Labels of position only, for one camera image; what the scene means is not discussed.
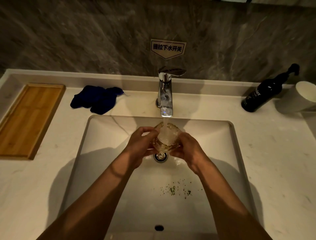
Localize person's left hand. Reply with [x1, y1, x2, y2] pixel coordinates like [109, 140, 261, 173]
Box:
[125, 127, 161, 169]

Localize person's right hand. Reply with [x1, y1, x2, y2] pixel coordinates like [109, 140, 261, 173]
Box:
[169, 132, 210, 175]

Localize clear faceted drinking glass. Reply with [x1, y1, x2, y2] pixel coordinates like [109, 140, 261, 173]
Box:
[151, 123, 186, 154]

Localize person's left forearm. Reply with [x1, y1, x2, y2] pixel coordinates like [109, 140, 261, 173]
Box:
[37, 154, 146, 240]

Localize person's right forearm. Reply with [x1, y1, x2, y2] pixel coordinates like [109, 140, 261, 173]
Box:
[189, 158, 273, 240]

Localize chrome sink drain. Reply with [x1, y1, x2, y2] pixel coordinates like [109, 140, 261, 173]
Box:
[154, 152, 169, 163]

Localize chrome sink faucet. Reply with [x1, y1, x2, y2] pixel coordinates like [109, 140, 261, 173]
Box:
[156, 66, 187, 118]

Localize white rectangular sink basin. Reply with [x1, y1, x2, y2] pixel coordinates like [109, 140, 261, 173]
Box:
[57, 114, 258, 240]

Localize green tea leaf scraps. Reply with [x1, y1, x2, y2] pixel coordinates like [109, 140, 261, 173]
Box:
[158, 180, 204, 199]

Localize dark blue cloth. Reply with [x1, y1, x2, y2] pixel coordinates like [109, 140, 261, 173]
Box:
[70, 85, 124, 115]

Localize black pump bottle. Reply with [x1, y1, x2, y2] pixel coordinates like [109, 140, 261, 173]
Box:
[241, 63, 300, 113]

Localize bamboo wooden tray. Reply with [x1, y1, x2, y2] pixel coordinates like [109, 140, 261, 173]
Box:
[0, 83, 66, 160]

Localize white paper cup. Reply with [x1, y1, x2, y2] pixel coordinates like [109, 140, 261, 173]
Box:
[275, 81, 316, 113]

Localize arrow-shaped wall sign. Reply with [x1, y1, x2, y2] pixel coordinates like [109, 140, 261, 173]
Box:
[150, 39, 187, 60]

